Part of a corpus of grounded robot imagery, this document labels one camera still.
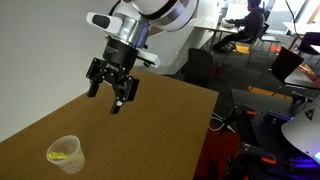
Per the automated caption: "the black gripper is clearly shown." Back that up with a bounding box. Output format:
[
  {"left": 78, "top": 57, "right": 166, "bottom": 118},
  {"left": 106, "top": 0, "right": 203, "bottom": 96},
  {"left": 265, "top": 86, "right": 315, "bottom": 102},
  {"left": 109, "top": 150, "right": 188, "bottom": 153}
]
[{"left": 85, "top": 35, "right": 141, "bottom": 115}]

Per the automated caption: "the yellow marker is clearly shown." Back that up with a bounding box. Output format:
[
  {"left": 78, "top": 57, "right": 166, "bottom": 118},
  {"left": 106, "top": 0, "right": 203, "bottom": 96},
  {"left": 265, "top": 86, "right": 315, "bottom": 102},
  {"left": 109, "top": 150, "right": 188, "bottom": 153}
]
[{"left": 47, "top": 151, "right": 70, "bottom": 161}]

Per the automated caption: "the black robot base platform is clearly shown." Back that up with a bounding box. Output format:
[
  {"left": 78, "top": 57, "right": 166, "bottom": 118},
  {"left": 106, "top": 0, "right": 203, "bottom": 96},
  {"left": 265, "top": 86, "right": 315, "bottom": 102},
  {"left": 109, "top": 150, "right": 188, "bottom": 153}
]
[{"left": 228, "top": 88, "right": 320, "bottom": 180}]

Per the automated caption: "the translucent plastic cup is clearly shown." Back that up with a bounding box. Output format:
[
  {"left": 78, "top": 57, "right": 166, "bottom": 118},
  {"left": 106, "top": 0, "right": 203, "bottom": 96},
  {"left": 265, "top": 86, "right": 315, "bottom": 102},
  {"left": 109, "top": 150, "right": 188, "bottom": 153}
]
[{"left": 45, "top": 134, "right": 86, "bottom": 175}]

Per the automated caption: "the black rounded chair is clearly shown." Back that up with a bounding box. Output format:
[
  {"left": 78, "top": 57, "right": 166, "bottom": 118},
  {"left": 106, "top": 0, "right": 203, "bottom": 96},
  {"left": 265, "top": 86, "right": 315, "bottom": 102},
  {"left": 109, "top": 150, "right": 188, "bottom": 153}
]
[{"left": 184, "top": 47, "right": 216, "bottom": 89}]

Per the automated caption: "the white office desk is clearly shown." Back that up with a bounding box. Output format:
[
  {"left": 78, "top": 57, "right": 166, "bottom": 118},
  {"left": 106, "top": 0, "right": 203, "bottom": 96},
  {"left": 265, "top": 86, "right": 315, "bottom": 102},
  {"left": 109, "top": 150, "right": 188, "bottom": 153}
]
[{"left": 194, "top": 19, "right": 242, "bottom": 46}]

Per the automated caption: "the seated person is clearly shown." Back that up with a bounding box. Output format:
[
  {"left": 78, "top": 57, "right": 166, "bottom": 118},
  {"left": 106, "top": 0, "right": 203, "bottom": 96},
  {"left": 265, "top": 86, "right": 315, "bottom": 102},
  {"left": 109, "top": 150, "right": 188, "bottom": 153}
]
[{"left": 212, "top": 0, "right": 266, "bottom": 53}]

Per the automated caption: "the grey metal leg chair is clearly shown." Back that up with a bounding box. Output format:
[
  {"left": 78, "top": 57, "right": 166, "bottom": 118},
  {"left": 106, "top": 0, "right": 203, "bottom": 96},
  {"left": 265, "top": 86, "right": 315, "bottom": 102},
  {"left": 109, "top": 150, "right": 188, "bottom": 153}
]
[{"left": 248, "top": 22, "right": 282, "bottom": 62}]

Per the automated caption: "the black angular chair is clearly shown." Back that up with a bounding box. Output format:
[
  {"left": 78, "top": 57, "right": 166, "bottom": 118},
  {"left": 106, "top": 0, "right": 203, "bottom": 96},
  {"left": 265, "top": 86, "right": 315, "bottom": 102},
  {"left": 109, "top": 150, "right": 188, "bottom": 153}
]
[{"left": 249, "top": 46, "right": 305, "bottom": 98}]

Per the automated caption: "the grey side table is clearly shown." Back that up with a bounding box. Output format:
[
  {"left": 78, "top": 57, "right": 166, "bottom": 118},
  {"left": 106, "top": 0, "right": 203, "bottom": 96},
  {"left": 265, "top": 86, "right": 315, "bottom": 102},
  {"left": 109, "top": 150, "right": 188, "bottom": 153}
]
[{"left": 283, "top": 68, "right": 320, "bottom": 92}]

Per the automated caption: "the white floor cable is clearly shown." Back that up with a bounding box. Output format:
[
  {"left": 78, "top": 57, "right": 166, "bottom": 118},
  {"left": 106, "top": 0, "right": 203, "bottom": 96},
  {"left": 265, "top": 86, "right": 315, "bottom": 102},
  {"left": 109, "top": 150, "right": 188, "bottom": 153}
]
[{"left": 207, "top": 112, "right": 236, "bottom": 134}]

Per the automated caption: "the black clamp orange handle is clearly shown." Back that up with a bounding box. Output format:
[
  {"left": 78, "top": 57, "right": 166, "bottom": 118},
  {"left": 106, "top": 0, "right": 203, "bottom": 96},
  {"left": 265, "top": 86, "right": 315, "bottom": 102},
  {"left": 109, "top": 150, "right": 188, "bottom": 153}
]
[
  {"left": 237, "top": 143, "right": 278, "bottom": 166},
  {"left": 233, "top": 105, "right": 259, "bottom": 134}
]

